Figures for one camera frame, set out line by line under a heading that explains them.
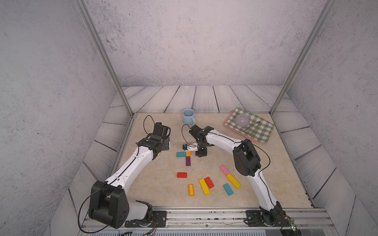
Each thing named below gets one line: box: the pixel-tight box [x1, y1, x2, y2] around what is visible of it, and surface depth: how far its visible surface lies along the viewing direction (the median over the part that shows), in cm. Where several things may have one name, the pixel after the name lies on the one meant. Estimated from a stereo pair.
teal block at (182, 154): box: [176, 151, 187, 158], surface depth 98 cm
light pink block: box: [220, 165, 230, 176], surface depth 91 cm
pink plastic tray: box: [223, 109, 261, 144], surface depth 113 cm
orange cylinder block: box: [188, 183, 195, 197], surface depth 84 cm
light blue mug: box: [182, 108, 196, 125], surface depth 116 cm
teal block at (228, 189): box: [222, 183, 234, 197], surface depth 85 cm
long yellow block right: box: [225, 173, 242, 189], surface depth 86 cm
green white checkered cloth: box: [224, 107, 275, 144], surface depth 113 cm
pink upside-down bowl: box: [234, 113, 251, 128], surface depth 114 cm
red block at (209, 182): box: [204, 176, 215, 189], surface depth 86 cm
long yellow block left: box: [198, 177, 211, 196], surface depth 85 cm
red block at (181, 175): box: [176, 172, 188, 178], surface depth 90 cm
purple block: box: [185, 156, 191, 167], surface depth 95 cm
